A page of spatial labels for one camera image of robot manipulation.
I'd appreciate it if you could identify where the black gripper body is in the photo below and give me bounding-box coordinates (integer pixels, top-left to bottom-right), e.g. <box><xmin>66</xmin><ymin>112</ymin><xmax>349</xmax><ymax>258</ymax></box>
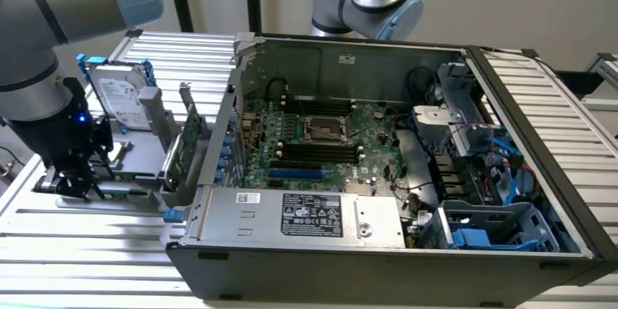
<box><xmin>6</xmin><ymin>76</ymin><xmax>115</xmax><ymax>184</ymax></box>

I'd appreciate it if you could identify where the green RAM stick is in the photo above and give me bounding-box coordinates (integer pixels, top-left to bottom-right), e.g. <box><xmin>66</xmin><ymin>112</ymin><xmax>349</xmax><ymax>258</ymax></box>
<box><xmin>98</xmin><ymin>187</ymin><xmax>147</xmax><ymax>200</ymax></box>

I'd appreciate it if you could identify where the blue expansion slot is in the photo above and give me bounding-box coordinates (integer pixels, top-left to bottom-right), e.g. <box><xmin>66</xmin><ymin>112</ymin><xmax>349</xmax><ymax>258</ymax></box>
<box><xmin>267</xmin><ymin>168</ymin><xmax>325</xmax><ymax>179</ymax></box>

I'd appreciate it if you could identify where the black expansion slot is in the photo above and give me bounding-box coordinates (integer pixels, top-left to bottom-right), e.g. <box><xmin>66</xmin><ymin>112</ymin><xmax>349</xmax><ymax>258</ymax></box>
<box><xmin>267</xmin><ymin>158</ymin><xmax>323</xmax><ymax>170</ymax></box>

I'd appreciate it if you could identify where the black RAM slot bank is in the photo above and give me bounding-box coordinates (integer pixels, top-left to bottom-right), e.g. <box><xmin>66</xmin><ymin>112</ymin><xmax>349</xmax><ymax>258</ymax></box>
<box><xmin>278</xmin><ymin>141</ymin><xmax>362</xmax><ymax>164</ymax></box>
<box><xmin>282</xmin><ymin>96</ymin><xmax>358</xmax><ymax>117</ymax></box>

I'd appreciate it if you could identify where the CPU chip with silver lid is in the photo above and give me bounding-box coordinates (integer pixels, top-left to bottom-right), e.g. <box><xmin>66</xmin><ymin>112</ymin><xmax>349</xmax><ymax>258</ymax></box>
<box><xmin>107</xmin><ymin>141</ymin><xmax>135</xmax><ymax>166</ymax></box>

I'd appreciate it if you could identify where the grey parts rack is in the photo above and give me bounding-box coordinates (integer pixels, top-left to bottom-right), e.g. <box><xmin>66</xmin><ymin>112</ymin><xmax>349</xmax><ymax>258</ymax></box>
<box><xmin>32</xmin><ymin>86</ymin><xmax>215</xmax><ymax>210</ymax></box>

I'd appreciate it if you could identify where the hard disk in blue carrier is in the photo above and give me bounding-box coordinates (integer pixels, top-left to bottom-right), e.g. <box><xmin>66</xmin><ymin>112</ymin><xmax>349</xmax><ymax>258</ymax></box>
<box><xmin>75</xmin><ymin>54</ymin><xmax>157</xmax><ymax>133</ymax></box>

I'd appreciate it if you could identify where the blue case latch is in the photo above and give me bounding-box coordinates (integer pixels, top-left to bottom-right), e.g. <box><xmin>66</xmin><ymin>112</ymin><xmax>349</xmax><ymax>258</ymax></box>
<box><xmin>163</xmin><ymin>206</ymin><xmax>189</xmax><ymax>224</ymax></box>

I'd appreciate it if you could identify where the green graphics card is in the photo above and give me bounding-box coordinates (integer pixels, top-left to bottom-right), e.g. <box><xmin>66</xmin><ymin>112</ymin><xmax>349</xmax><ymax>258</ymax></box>
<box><xmin>161</xmin><ymin>82</ymin><xmax>209</xmax><ymax>193</ymax></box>

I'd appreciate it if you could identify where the silver power supply unit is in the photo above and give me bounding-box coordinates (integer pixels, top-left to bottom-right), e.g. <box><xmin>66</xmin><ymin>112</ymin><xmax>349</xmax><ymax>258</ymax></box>
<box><xmin>185</xmin><ymin>187</ymin><xmax>408</xmax><ymax>250</ymax></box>

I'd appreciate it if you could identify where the green motherboard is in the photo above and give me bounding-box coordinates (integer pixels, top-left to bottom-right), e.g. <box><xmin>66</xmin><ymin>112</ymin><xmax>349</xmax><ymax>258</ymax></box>
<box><xmin>239</xmin><ymin>96</ymin><xmax>413</xmax><ymax>195</ymax></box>

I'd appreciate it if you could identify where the small finned chipset heatsink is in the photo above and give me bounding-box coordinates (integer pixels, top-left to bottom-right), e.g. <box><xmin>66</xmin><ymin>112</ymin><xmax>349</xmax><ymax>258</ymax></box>
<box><xmin>345</xmin><ymin>182</ymin><xmax>380</xmax><ymax>195</ymax></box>

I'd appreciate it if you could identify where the open black PC case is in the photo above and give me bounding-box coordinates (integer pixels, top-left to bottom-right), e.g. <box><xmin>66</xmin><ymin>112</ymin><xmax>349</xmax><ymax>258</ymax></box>
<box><xmin>166</xmin><ymin>31</ymin><xmax>618</xmax><ymax>307</ymax></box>

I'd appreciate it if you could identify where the metal disk bay cage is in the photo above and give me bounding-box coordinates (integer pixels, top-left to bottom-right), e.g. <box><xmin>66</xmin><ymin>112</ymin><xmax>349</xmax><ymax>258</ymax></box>
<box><xmin>410</xmin><ymin>62</ymin><xmax>506</xmax><ymax>160</ymax></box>

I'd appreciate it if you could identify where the blue plastic disk bay tray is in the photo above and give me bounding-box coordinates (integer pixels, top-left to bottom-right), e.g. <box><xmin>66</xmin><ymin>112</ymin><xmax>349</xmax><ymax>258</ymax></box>
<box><xmin>428</xmin><ymin>199</ymin><xmax>562</xmax><ymax>253</ymax></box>

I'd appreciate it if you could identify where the thin black cable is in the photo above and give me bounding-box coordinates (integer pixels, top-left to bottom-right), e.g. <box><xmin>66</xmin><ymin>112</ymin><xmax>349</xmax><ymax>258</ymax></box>
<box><xmin>0</xmin><ymin>145</ymin><xmax>28</xmax><ymax>181</ymax></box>

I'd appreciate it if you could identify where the CPU socket with metal frame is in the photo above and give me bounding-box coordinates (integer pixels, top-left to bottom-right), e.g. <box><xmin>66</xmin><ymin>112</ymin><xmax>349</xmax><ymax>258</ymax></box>
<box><xmin>293</xmin><ymin>114</ymin><xmax>353</xmax><ymax>144</ymax></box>

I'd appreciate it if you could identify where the red wire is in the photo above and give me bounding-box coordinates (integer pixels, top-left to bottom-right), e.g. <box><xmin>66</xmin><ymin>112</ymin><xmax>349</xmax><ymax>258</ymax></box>
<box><xmin>449</xmin><ymin>122</ymin><xmax>537</xmax><ymax>179</ymax></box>

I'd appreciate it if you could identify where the blue data wire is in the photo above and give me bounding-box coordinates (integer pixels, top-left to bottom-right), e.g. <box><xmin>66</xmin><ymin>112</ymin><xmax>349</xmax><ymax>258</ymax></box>
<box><xmin>486</xmin><ymin>134</ymin><xmax>525</xmax><ymax>206</ymax></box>

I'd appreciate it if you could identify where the black cable on table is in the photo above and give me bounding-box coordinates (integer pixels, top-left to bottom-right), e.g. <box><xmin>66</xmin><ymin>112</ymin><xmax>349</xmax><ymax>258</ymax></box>
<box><xmin>481</xmin><ymin>46</ymin><xmax>568</xmax><ymax>83</ymax></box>

